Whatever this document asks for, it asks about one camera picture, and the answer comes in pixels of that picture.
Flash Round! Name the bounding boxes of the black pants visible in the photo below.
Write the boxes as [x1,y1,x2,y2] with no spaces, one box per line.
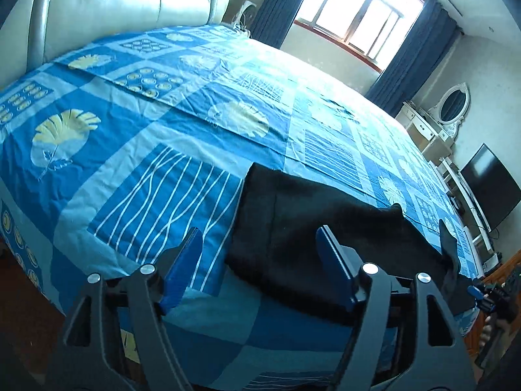
[224,162,477,327]

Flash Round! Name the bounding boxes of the right hand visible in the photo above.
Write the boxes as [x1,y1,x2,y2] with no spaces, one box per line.
[479,316,510,350]

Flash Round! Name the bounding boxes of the white tv shelf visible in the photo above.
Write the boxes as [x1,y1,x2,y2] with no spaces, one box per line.
[439,157,501,278]

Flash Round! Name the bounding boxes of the wooden cabinet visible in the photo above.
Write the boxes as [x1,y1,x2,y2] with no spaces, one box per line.
[464,251,521,357]

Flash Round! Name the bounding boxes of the black television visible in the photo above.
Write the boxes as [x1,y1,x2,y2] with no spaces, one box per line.
[460,144,521,229]

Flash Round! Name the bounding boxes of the blue patterned bed sheet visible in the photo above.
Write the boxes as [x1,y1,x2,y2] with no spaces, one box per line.
[1,26,478,390]

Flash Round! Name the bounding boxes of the white dressing table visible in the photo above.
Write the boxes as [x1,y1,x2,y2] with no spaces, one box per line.
[396,102,454,166]

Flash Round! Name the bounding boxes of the white oval mirror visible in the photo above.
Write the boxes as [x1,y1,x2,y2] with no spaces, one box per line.
[428,83,471,139]

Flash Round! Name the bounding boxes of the blue curtain right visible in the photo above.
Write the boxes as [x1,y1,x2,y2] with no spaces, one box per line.
[365,0,461,117]

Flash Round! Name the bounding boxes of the blue curtain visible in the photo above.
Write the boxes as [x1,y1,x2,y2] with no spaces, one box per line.
[250,0,304,49]
[365,0,461,117]

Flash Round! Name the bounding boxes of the white fan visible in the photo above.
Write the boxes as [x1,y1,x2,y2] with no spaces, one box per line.
[232,0,257,34]

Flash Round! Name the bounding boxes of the blue curtain left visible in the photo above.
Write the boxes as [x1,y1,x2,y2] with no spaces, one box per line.
[250,0,304,49]

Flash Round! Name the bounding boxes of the cream leather headboard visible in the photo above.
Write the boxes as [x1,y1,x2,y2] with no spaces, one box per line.
[1,0,230,87]

